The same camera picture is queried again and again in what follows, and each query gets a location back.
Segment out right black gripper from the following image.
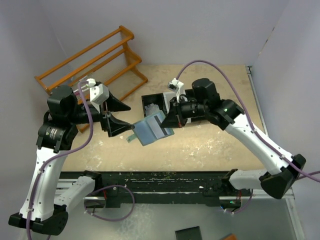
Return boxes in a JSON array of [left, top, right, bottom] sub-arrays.
[[160, 95, 208, 129]]

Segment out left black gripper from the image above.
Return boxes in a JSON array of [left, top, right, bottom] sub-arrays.
[[68, 88, 135, 135]]

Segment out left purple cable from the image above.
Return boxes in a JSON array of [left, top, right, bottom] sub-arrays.
[[25, 79, 96, 240]]

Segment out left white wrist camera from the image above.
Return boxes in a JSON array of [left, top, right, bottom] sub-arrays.
[[86, 78, 110, 113]]

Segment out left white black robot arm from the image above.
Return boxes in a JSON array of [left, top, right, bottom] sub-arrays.
[[8, 80, 134, 239]]

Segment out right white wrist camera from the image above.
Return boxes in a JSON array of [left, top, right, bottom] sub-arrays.
[[167, 78, 184, 103]]

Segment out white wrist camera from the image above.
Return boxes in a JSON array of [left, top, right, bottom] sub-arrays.
[[167, 78, 184, 103], [86, 78, 110, 113]]

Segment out white plastic bin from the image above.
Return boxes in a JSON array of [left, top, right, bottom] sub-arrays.
[[162, 92, 191, 128]]

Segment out grey magnetic stripe card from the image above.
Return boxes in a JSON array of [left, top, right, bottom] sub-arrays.
[[146, 114, 174, 140]]

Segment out orange wooden rack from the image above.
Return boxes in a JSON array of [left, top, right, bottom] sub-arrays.
[[34, 24, 149, 113]]

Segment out purple cable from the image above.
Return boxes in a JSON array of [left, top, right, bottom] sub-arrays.
[[25, 79, 96, 240], [176, 59, 320, 183]]

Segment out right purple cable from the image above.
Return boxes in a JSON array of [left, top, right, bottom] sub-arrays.
[[176, 59, 320, 183]]

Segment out orange brown object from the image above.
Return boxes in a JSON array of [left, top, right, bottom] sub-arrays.
[[220, 233, 237, 240]]

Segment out silver VIP card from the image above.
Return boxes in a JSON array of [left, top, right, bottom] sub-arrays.
[[145, 104, 160, 117]]

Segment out black square plate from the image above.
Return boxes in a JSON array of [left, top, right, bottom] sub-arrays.
[[175, 226, 203, 240]]

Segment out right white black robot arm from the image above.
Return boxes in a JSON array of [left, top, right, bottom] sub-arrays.
[[160, 78, 306, 200]]

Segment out mint green card holder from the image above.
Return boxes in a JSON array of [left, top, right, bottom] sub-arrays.
[[126, 110, 165, 146]]

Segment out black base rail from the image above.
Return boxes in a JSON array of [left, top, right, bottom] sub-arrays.
[[57, 171, 253, 208]]

